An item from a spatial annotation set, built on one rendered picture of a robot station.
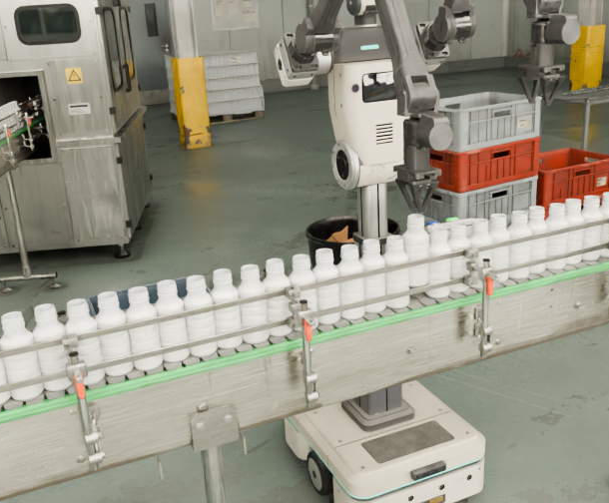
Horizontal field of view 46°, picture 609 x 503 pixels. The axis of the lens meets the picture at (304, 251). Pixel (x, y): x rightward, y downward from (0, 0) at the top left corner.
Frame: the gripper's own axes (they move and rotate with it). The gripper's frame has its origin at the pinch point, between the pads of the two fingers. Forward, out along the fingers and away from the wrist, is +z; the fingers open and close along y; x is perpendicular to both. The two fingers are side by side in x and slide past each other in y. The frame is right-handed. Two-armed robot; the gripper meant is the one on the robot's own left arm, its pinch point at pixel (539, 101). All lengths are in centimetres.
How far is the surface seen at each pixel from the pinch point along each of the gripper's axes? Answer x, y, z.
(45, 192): 109, 362, 82
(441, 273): 42, -18, 33
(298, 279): 78, -17, 27
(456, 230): 36.9, -15.6, 24.2
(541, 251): 12.7, -17.2, 33.8
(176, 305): 104, -17, 27
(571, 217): 2.3, -15.7, 27.3
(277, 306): 83, -17, 32
